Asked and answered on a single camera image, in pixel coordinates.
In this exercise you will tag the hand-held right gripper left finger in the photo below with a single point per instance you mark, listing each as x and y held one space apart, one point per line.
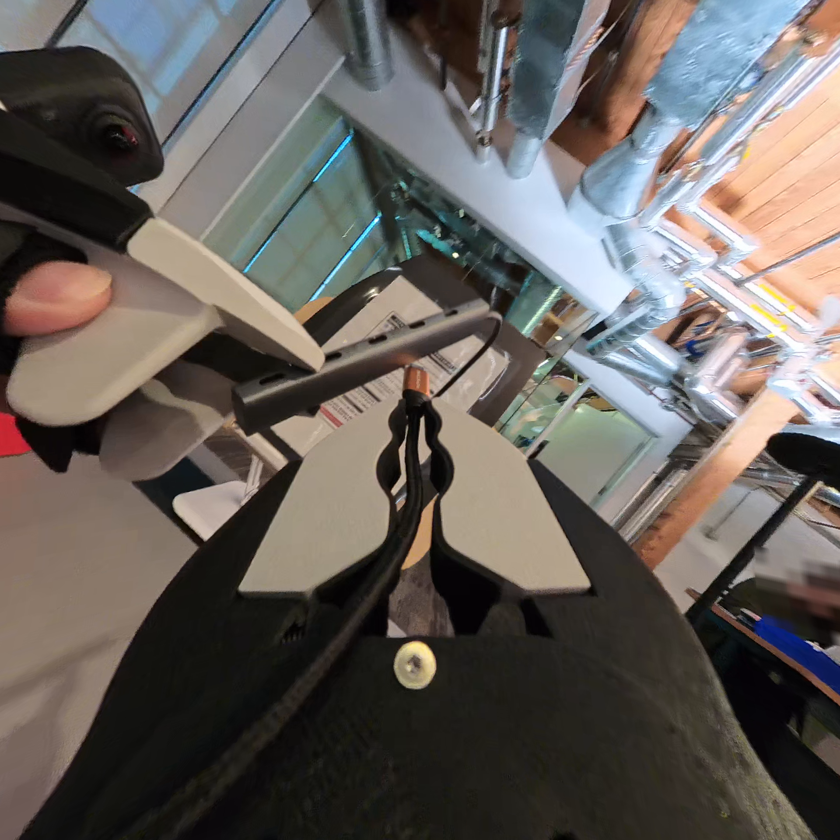
315 525

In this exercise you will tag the grey usb hub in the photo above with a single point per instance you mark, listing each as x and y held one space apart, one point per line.
367 364

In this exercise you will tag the black floor stand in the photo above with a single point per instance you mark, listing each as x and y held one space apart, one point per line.
807 453

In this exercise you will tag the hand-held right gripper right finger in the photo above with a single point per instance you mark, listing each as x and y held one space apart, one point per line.
512 525

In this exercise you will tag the metal ventilation duct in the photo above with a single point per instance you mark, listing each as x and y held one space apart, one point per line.
367 39

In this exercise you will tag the person's left hand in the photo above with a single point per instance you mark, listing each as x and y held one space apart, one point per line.
52 298

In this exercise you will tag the large silver ceiling duct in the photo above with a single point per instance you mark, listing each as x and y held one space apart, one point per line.
656 98

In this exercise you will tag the large window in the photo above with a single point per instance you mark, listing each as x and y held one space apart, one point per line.
197 39

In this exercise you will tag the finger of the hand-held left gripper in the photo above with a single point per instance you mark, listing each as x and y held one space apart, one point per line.
223 275
164 426

